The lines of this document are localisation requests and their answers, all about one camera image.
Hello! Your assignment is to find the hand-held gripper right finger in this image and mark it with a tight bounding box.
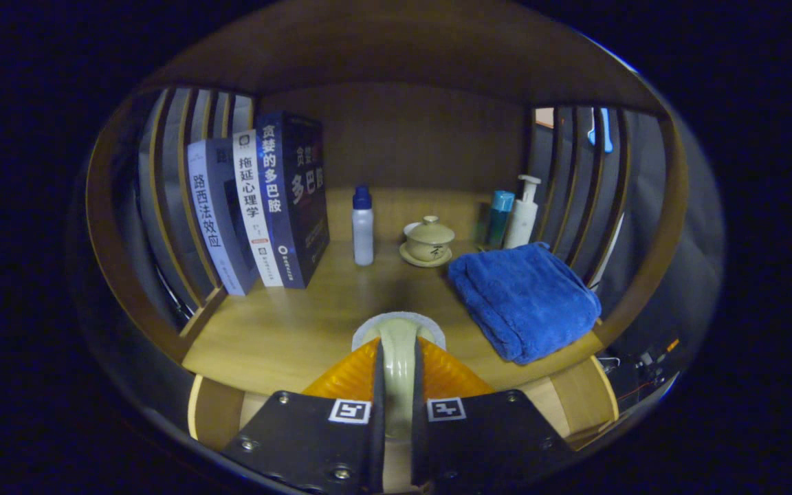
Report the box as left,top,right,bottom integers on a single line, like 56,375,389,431
410,337,575,494

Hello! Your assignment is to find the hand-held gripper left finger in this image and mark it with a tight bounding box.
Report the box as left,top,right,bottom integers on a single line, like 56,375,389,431
221,337,386,494

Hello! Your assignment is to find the cream brush white pad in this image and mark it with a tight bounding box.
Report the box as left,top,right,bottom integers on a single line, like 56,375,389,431
351,311,447,441

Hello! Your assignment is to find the wooden drawer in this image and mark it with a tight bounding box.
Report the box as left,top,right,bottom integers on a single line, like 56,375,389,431
186,354,620,494

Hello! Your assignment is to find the wooden countertop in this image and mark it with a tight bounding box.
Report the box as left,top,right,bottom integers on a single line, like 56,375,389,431
181,186,606,396

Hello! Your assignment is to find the wooden cabinet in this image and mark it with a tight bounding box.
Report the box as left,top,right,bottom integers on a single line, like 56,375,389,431
85,0,689,454

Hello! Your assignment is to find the blue folded towel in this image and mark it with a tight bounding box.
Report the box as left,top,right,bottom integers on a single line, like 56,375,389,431
447,242,603,365

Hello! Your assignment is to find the beige lidded tea cup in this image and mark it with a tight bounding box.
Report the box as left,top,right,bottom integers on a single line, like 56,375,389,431
399,215,456,268

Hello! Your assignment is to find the white bottle blue cap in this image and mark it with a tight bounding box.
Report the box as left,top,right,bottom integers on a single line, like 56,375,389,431
352,185,375,267

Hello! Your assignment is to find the teal bottle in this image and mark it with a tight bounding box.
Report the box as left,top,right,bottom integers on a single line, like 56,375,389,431
485,190,516,250

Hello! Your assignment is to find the white pump bottle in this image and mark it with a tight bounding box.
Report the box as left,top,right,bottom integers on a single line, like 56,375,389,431
503,175,542,250

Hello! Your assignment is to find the dark navy book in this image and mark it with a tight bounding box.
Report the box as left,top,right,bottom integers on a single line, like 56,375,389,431
255,111,331,289

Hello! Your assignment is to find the white spine book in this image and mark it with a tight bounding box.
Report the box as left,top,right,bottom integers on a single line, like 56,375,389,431
232,129,285,288

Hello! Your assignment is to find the black orange tool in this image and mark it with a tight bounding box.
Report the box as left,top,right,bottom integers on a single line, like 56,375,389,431
637,337,682,386

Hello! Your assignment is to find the grey-blue book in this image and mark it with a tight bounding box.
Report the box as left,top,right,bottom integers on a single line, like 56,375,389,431
186,137,259,296

